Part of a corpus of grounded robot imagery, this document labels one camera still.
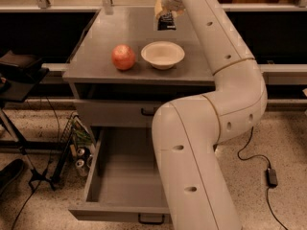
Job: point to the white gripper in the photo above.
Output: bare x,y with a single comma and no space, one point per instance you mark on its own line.
169,3

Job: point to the dark blue rxbar wrapper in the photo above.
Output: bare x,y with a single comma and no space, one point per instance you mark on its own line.
166,22

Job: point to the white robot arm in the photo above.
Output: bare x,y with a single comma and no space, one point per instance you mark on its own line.
186,130

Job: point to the grey drawer cabinet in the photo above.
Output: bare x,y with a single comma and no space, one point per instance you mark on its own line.
116,91

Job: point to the grey closed drawer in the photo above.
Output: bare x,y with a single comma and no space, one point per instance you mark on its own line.
95,113

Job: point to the grey open bottom drawer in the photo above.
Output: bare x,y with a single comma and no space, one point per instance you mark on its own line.
123,179

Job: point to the white bowl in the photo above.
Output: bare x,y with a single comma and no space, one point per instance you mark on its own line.
162,55

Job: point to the red apple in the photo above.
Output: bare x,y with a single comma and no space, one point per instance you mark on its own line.
123,57

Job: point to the black device on tripod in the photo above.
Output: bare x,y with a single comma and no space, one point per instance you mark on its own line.
21,68

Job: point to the silver can upper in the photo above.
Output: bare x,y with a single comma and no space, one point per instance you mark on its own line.
81,153

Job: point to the silver can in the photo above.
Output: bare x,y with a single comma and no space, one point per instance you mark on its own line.
81,168
81,153

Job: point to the silver can lower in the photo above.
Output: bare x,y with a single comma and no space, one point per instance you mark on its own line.
81,168

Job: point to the black power adapter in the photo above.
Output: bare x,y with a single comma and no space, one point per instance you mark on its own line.
271,178

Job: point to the black tripod stand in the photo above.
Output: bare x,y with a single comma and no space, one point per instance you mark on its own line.
18,92

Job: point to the black shoe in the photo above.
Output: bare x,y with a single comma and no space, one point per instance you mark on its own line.
10,173

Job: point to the black drawer handle middle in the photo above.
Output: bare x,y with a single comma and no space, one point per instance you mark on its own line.
148,113

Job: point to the black drawer handle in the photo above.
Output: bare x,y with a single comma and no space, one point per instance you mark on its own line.
148,113
151,219

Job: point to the wire basket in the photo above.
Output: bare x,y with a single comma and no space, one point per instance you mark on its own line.
74,136

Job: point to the black drawer handle bottom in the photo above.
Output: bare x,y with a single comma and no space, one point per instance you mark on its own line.
151,219

